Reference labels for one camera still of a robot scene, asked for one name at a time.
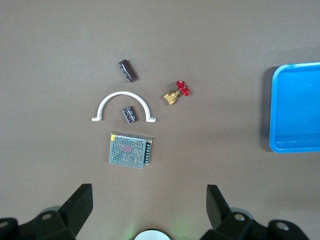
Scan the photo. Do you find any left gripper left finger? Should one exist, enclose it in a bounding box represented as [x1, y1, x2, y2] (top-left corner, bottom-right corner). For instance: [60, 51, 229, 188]
[0, 183, 94, 240]

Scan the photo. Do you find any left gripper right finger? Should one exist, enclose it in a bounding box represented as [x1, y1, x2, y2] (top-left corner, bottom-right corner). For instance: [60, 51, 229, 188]
[199, 184, 312, 240]

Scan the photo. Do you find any short black capacitor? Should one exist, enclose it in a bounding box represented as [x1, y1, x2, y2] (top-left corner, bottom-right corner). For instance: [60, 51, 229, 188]
[121, 105, 138, 125]

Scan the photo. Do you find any long brown capacitor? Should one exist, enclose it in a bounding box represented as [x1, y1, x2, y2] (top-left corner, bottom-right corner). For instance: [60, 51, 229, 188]
[117, 58, 138, 83]

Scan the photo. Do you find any metal mesh power supply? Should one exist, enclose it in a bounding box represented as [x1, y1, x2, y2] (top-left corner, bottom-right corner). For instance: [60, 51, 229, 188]
[108, 131, 154, 170]

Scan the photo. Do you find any blue plastic tray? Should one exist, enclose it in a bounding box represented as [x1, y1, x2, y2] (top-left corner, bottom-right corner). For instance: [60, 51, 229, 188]
[268, 61, 320, 154]

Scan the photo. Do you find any white half-ring pipe clamp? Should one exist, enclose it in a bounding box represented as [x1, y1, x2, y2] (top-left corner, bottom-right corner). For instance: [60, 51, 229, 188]
[90, 91, 158, 123]

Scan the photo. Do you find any brass valve red handle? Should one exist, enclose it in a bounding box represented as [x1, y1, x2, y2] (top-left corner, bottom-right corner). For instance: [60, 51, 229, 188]
[163, 79, 191, 106]

